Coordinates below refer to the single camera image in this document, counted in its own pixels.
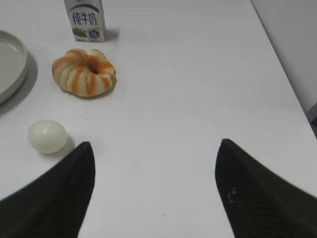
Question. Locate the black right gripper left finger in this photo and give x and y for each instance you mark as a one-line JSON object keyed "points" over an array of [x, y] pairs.
{"points": [[55, 204]]}

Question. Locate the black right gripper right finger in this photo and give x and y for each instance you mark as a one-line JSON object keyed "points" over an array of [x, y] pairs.
{"points": [[258, 202]]}

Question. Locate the white egg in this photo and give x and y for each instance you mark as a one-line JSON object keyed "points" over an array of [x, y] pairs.
{"points": [[47, 136]]}

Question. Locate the beige round plate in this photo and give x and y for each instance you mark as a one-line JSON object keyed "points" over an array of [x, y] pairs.
{"points": [[13, 64]]}

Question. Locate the orange striped bread bun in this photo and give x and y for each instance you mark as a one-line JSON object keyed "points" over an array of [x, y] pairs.
{"points": [[84, 73]]}

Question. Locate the white blue milk carton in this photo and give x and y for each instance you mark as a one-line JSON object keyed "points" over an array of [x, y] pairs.
{"points": [[87, 20]]}

